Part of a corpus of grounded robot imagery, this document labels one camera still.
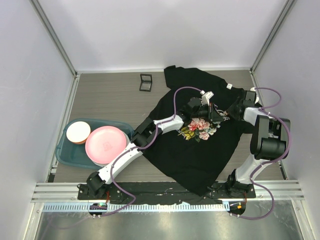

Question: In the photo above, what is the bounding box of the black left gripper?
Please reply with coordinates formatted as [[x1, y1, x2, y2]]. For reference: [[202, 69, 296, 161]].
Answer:
[[191, 104, 224, 124]]

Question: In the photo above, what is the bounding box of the black floral print t-shirt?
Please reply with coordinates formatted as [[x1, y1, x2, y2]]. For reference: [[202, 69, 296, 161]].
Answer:
[[143, 65, 254, 196]]

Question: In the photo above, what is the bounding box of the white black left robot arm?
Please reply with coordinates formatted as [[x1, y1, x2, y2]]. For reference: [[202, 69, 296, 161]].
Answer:
[[86, 97, 224, 200]]

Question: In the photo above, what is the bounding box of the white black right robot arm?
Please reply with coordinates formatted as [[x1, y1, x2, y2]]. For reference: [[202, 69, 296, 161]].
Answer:
[[222, 87, 291, 198]]

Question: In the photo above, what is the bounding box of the white garment neck label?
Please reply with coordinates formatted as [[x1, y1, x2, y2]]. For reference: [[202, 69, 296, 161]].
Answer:
[[226, 83, 233, 90]]

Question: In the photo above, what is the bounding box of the white plate under pink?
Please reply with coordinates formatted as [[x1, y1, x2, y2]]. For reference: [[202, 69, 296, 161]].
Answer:
[[93, 133, 132, 167]]

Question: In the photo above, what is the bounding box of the orange bowl under white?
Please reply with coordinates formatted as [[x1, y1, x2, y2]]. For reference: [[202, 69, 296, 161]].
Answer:
[[72, 139, 87, 145]]

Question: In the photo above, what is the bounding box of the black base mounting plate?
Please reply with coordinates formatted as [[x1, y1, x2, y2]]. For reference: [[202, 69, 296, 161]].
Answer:
[[77, 182, 256, 205]]

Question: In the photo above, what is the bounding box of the teal plastic tray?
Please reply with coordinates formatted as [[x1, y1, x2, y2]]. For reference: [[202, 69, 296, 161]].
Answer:
[[55, 118, 134, 170]]

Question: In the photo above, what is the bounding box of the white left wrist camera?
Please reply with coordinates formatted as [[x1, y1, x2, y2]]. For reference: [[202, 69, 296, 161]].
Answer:
[[200, 90, 214, 106]]

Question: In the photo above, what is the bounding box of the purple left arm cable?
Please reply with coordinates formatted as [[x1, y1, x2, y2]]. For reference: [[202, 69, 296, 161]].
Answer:
[[98, 86, 206, 217]]

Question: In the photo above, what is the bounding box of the white slotted cable duct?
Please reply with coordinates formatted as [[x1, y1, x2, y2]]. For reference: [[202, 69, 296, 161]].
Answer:
[[42, 201, 230, 213]]

